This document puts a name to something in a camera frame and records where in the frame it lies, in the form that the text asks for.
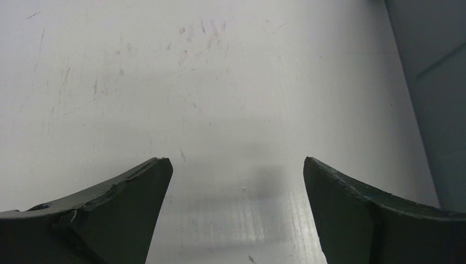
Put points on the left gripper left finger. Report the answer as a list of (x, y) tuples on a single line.
[(110, 222)]

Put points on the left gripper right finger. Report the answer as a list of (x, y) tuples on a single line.
[(358, 223)]

